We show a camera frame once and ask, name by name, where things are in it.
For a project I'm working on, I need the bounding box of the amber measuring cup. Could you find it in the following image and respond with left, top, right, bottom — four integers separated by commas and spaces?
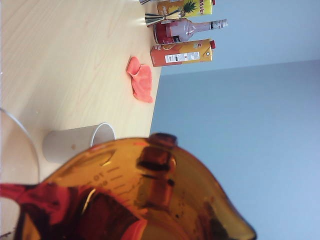
0, 132, 257, 240

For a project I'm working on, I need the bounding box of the grenadine glass bottle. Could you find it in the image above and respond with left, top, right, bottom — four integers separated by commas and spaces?
153, 17, 228, 45

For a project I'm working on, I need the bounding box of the white paper cup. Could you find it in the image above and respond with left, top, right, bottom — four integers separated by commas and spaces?
42, 122, 117, 164

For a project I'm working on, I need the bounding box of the orange-red cloth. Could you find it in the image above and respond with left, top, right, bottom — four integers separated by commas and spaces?
126, 56, 154, 104

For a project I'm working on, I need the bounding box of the orange juice carton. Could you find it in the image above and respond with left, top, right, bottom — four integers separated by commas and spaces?
149, 38, 217, 68

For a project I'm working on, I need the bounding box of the steel cocktail jigger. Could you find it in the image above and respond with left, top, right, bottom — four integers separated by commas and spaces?
144, 11, 182, 28

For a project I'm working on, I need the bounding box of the pineapple juice carton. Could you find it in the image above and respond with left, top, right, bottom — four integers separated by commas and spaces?
156, 0, 216, 18

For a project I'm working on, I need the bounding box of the stemmed wine glass with drink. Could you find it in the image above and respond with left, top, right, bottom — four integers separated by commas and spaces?
0, 107, 41, 186

